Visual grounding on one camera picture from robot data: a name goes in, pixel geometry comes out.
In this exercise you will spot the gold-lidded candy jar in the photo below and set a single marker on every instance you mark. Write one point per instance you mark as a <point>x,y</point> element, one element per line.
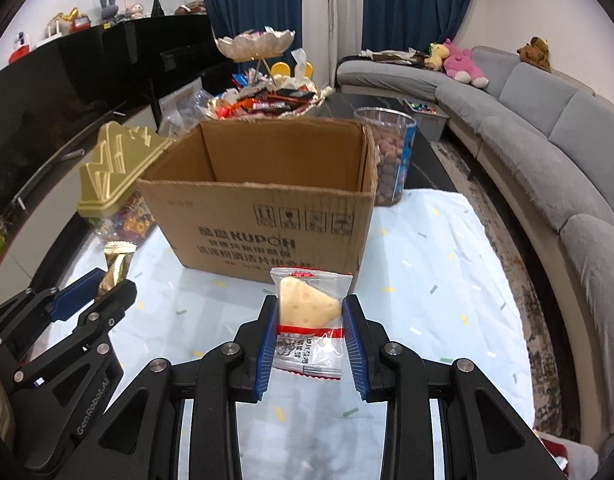
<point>117,160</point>

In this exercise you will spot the yellow plush toy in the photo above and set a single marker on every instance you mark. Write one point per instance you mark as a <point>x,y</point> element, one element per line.
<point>437,55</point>

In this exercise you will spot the clear cheese wedge packet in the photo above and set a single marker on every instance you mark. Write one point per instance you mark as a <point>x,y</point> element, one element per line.
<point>307,305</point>

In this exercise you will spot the black cone ornament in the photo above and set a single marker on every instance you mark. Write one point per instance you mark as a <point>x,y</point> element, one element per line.
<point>157,9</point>

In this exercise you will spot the grey storage bin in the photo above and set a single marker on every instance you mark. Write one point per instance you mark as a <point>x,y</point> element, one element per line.
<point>429,122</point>

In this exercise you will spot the grey bunny plush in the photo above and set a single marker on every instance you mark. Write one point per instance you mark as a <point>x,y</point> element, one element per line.
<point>108,9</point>

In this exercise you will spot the clear plastic bag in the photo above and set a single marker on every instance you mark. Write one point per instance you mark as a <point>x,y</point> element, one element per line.
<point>182,105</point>

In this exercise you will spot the white and red camera toy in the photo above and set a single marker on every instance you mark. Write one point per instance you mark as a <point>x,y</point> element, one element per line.
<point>21,49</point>

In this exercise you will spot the gold snack packet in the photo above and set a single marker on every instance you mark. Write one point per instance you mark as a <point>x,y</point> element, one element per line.
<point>118,260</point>

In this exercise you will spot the brown ornament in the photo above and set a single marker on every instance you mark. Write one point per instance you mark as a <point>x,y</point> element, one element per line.
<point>189,8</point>

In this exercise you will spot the blue curtain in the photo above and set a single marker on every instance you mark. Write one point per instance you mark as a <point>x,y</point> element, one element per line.
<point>237,0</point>
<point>417,0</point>

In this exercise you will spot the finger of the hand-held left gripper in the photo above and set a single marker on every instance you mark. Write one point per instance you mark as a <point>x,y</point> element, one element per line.
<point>74,294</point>
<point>107,307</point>

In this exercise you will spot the pile of assorted wrapped snacks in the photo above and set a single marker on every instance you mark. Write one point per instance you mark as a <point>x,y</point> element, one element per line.
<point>267,100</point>

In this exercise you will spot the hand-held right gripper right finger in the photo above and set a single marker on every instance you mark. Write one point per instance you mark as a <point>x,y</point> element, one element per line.
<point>354,350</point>

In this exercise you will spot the brown cardboard box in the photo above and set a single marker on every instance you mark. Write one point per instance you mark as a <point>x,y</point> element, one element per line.
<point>267,220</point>

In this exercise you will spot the pink doll plush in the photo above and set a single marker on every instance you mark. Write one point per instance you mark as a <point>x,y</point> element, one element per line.
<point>134,11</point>

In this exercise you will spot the light blue confetti blanket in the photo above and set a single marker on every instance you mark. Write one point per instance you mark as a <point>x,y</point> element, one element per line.
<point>437,260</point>

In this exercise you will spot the gold and white toy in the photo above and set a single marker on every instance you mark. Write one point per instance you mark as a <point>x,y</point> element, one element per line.
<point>69,22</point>

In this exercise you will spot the white sheer curtain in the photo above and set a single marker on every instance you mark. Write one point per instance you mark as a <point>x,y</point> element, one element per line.
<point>332,10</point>

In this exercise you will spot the grey sectional sofa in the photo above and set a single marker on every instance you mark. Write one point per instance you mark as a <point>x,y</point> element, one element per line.
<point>562,135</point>

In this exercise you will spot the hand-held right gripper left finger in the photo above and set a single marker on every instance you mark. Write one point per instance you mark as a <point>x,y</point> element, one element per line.
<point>267,355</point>

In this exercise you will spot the brown plush toy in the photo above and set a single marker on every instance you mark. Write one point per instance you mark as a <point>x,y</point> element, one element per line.
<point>534,52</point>

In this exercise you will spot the patterned rug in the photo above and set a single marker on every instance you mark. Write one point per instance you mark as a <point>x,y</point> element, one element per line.
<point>512,260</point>

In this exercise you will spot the pink plush toy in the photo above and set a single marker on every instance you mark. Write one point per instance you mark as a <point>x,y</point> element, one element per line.
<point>462,62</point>

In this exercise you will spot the black television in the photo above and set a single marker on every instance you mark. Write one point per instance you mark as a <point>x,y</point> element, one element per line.
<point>37,110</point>

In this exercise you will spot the tiered lotus-shaped snack stand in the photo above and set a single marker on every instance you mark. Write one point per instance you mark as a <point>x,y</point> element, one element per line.
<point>254,45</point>

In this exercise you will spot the yellow chair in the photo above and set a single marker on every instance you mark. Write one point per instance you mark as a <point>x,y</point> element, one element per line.
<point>278,67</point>

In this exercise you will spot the clear jar of brown balls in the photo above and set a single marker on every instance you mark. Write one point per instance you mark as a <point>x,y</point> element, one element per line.
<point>389,160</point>

